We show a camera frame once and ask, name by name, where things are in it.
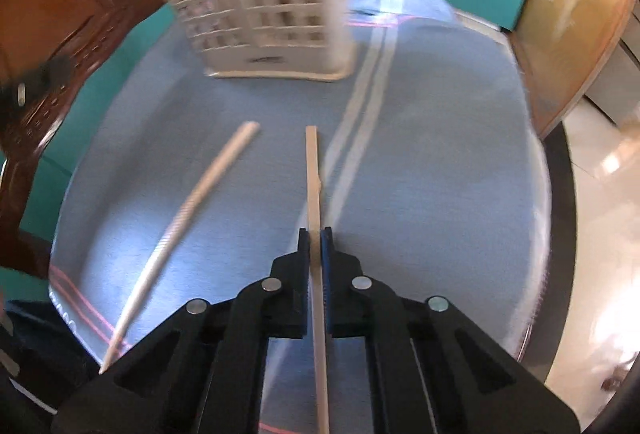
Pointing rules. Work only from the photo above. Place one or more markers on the round dark table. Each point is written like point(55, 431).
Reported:
point(560, 214)

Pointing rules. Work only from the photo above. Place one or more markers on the person's dark clothing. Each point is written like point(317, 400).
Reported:
point(45, 354)

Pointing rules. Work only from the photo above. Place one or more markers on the grey-blue striped towel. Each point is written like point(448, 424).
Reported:
point(440, 164)

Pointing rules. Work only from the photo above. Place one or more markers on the beige ridged chopstick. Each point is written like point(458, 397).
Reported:
point(200, 194)

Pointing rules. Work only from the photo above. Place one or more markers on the wooden chopstick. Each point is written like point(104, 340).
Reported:
point(314, 194)

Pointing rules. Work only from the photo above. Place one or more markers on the carved wooden chair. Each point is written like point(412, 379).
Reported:
point(40, 4)

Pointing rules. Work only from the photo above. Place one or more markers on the white appliance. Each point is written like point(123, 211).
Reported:
point(617, 84)

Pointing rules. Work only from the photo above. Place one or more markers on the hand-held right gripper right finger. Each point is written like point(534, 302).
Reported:
point(327, 274)

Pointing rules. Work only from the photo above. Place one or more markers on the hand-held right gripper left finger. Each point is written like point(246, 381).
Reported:
point(290, 284)

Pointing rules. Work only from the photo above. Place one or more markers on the wooden door with etched glass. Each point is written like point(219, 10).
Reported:
point(565, 14)

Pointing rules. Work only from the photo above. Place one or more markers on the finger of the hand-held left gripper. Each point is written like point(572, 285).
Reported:
point(47, 73)

